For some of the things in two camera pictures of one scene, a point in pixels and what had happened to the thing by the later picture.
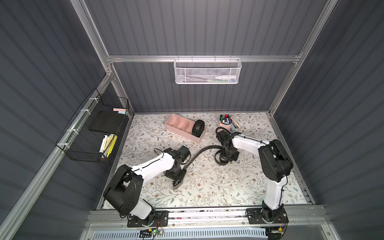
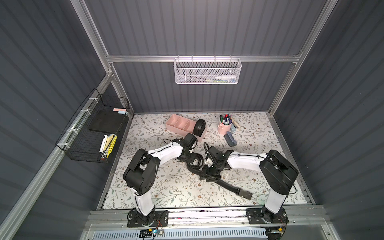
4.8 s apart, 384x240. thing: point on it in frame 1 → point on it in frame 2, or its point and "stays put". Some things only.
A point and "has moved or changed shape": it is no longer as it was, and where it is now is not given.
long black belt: x=198 y=128 stays put
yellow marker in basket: x=112 y=145 stays put
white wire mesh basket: x=207 y=71 stays put
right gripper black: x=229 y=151 → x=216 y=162
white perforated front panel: x=221 y=234 stays put
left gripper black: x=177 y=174 → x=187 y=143
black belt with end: x=218 y=157 has moved or changed shape
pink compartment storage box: x=183 y=127 stays put
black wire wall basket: x=93 y=136 stays put
